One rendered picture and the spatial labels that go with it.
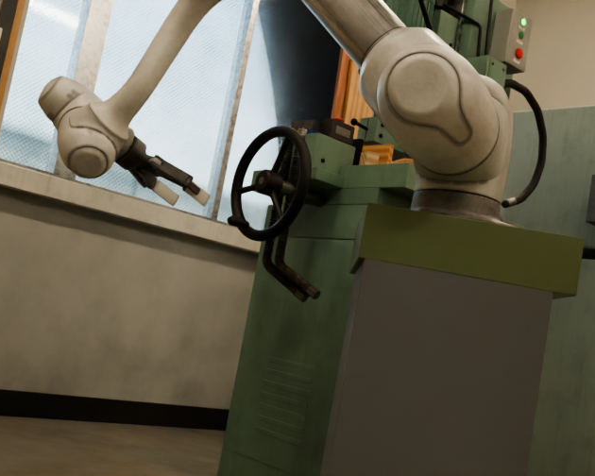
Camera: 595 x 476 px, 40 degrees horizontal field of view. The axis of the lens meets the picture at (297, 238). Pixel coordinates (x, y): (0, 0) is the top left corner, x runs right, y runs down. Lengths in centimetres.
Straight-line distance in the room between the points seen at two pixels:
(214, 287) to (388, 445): 228
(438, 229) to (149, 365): 220
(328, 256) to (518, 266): 81
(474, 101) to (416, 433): 51
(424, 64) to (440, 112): 7
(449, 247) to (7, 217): 199
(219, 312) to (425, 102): 244
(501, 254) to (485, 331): 12
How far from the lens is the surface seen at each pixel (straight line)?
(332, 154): 209
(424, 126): 122
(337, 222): 207
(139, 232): 329
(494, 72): 238
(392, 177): 197
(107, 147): 164
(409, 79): 123
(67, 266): 315
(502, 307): 134
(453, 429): 133
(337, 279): 203
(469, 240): 134
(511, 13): 251
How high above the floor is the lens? 46
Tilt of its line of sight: 6 degrees up
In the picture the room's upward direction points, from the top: 10 degrees clockwise
